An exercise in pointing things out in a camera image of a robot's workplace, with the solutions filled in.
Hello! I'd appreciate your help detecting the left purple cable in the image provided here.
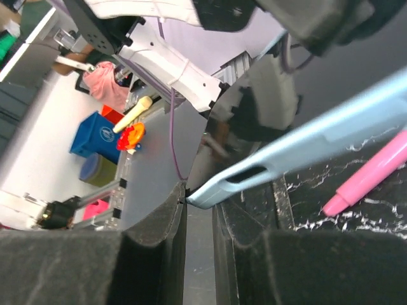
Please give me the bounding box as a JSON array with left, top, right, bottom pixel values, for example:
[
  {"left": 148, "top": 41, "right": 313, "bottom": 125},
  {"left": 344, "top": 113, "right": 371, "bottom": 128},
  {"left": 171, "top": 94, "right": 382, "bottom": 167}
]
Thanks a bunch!
[{"left": 155, "top": 17, "right": 188, "bottom": 182}]

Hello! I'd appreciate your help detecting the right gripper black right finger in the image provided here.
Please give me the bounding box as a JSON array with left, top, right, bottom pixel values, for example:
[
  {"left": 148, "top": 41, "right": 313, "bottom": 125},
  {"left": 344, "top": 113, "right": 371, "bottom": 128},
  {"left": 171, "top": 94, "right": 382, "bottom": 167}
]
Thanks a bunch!
[{"left": 212, "top": 203, "right": 406, "bottom": 304}]

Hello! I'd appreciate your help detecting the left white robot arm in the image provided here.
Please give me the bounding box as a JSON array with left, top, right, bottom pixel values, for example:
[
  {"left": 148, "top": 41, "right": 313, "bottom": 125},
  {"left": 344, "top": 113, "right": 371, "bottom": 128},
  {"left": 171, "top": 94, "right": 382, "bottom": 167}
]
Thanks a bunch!
[{"left": 64, "top": 1, "right": 256, "bottom": 112}]

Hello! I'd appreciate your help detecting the blue storage bin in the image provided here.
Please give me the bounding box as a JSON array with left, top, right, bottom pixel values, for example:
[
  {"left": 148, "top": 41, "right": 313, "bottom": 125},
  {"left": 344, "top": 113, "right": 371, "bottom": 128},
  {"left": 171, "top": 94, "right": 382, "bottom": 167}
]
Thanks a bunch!
[{"left": 69, "top": 112, "right": 120, "bottom": 164}]

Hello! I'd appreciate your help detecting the red orange toy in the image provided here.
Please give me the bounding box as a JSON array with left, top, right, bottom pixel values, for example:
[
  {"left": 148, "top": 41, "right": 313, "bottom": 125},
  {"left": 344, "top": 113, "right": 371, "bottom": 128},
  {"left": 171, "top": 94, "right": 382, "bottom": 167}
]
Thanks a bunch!
[{"left": 116, "top": 122, "right": 146, "bottom": 151}]

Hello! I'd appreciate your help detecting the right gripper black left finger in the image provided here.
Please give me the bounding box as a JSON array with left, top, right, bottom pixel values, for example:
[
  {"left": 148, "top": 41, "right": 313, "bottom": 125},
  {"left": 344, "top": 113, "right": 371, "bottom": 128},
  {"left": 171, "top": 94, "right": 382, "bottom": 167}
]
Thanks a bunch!
[{"left": 1, "top": 182, "right": 187, "bottom": 304}]

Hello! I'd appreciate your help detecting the phone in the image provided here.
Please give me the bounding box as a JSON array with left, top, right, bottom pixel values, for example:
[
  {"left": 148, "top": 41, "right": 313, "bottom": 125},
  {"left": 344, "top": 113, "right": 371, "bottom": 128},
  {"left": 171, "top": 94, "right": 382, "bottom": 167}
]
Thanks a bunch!
[{"left": 186, "top": 30, "right": 407, "bottom": 210}]

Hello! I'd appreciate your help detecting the pink marker pen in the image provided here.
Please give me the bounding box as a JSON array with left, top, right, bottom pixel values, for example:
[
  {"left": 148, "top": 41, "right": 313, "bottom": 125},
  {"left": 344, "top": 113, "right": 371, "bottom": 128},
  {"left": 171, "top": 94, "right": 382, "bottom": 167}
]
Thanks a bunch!
[{"left": 322, "top": 128, "right": 406, "bottom": 217}]

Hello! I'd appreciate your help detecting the pink cloth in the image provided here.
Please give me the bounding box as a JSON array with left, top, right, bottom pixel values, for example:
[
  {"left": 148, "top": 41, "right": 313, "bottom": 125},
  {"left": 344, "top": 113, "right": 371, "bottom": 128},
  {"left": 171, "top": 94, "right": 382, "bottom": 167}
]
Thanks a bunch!
[{"left": 83, "top": 61, "right": 129, "bottom": 112}]

